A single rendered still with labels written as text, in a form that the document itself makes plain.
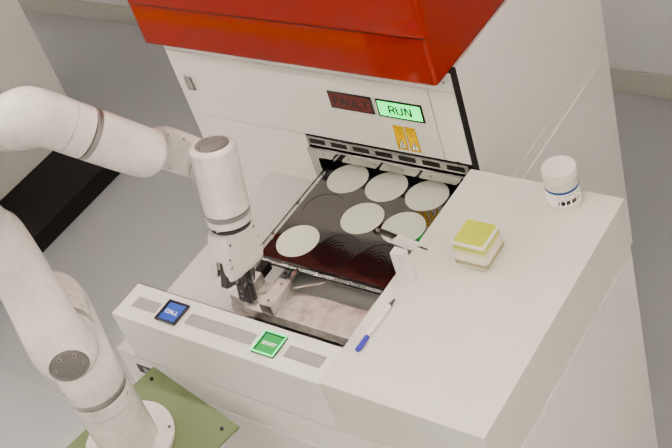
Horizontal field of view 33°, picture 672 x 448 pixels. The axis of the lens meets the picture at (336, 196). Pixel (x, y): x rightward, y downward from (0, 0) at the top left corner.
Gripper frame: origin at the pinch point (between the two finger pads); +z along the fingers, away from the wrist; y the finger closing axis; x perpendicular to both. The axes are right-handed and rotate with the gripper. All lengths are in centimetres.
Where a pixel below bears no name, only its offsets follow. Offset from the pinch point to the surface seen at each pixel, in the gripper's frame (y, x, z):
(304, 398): 0.3, 9.0, 22.9
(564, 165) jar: -54, 40, -5
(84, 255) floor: -91, -175, 94
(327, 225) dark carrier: -41.4, -13.2, 13.5
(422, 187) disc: -59, 2, 10
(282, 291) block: -20.4, -10.8, 16.9
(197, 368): -0.2, -20.1, 25.7
